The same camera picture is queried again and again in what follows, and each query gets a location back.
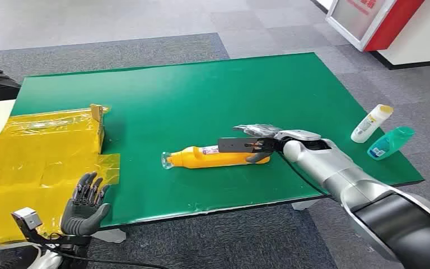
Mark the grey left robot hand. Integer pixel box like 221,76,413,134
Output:
60,171,112,237

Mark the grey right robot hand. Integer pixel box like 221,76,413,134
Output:
232,123,286,164

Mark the orange bottle with clear cap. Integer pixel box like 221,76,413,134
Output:
161,145,272,170

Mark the white bottle with yellow cap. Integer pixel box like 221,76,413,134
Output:
350,104,395,144

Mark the teal transparent bottle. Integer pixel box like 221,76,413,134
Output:
367,126,416,161

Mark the white table leg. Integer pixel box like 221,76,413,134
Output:
291,198,321,211
90,228,128,244

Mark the green table cover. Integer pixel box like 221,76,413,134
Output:
10,52,425,228

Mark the yellow tape-wrapped cardboard box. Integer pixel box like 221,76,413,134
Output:
0,104,121,248

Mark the red and white display stand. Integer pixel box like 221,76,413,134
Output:
325,0,426,52

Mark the white counter with black base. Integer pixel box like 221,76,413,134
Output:
370,0,430,71

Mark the black right wrist camera bracket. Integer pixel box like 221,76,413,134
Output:
218,137,276,154

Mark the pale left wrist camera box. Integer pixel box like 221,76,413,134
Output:
11,207,44,231

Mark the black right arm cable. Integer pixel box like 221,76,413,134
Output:
275,151,336,198

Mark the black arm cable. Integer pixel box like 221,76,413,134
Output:
57,252,169,269
275,151,336,198

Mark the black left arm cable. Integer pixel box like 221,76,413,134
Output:
57,252,169,269

